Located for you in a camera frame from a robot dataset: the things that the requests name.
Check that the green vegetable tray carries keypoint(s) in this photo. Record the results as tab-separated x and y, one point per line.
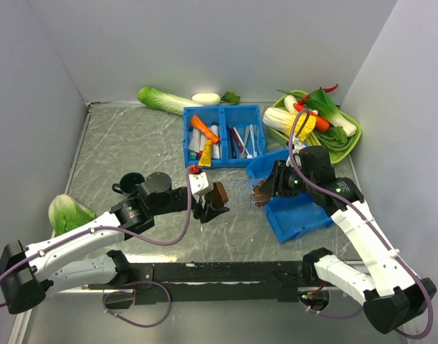
344	132

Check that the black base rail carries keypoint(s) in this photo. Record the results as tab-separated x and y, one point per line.
218	281

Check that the orange toothpaste tube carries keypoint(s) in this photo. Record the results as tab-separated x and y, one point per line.
197	123

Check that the small green cabbage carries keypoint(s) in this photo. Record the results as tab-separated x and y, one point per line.
65	214

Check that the orange carrot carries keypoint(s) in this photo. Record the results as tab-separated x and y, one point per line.
321	124

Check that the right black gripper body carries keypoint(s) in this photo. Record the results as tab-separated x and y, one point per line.
288	181

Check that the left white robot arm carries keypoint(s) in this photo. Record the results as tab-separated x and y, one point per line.
29	273

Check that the green beans bundle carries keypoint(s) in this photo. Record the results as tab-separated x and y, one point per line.
332	143

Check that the red toothbrush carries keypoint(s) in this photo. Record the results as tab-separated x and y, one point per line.
236	139

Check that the yellow white cabbage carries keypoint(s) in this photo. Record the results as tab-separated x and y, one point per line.
282	121

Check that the yellow toothpaste tube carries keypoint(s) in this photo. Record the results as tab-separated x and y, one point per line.
206	156

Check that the red chili pepper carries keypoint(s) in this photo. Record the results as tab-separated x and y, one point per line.
312	94

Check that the dark green mug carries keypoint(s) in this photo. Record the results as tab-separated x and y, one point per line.
128	183

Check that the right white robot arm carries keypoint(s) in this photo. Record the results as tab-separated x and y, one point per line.
390	293

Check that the bok choy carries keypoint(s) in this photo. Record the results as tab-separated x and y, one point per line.
330	112

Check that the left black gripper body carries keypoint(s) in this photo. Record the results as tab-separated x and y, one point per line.
178	201

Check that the white toothpaste tube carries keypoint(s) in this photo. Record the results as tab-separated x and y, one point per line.
194	141

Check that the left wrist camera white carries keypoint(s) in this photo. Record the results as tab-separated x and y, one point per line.
200	183

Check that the white radish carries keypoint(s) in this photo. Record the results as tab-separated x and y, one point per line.
207	99

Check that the white toothbrush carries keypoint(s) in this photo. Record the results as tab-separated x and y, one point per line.
250	137

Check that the long green napa cabbage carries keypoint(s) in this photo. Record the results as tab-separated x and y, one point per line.
158	100

